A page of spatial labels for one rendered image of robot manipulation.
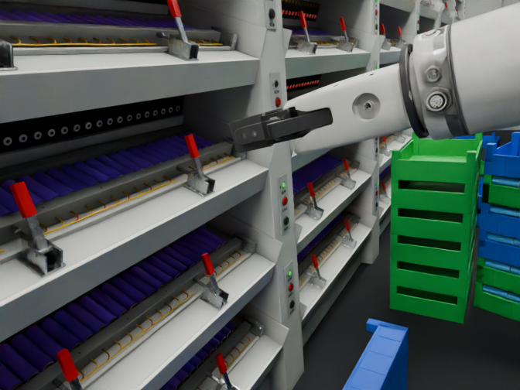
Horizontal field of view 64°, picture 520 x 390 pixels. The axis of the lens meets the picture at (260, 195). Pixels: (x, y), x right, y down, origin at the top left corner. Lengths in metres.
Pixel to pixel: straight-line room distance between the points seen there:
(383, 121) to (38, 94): 0.32
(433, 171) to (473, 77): 0.84
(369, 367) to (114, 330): 0.44
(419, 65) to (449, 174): 0.84
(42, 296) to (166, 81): 0.30
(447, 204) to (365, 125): 0.86
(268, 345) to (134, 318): 0.38
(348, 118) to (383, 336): 0.62
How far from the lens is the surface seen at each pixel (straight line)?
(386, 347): 0.86
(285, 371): 1.01
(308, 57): 0.96
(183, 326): 0.69
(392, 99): 0.33
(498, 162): 1.23
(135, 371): 0.63
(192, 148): 0.64
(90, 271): 0.51
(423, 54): 0.33
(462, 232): 1.20
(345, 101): 0.33
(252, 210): 0.84
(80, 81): 0.48
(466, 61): 0.32
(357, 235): 1.45
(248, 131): 0.40
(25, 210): 0.47
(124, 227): 0.55
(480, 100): 0.32
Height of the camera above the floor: 0.72
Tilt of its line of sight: 17 degrees down
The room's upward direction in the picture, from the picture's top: 5 degrees counter-clockwise
